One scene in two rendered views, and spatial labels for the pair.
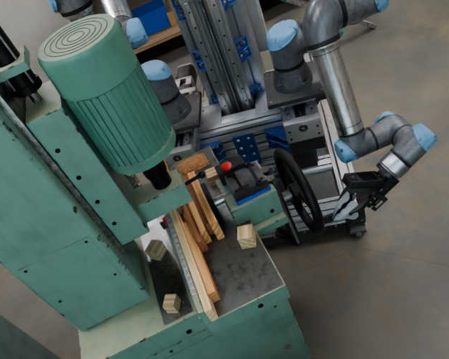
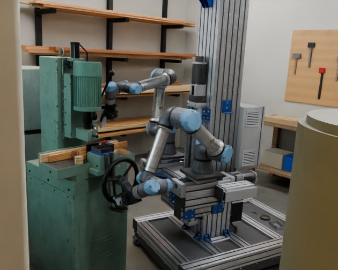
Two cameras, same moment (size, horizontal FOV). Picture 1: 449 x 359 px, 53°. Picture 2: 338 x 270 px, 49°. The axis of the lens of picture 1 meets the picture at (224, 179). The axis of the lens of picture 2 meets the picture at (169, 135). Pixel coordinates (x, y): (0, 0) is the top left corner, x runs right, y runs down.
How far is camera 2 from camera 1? 1.92 m
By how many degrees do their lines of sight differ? 49
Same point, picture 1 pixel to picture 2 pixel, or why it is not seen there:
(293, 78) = (195, 164)
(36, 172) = (55, 86)
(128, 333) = not seen: hidden behind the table
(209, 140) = (164, 173)
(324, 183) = (199, 256)
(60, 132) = (67, 81)
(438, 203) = not seen: outside the picture
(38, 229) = (49, 105)
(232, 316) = (44, 167)
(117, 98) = (78, 80)
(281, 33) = not seen: hidden behind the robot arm
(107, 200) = (67, 114)
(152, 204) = (79, 131)
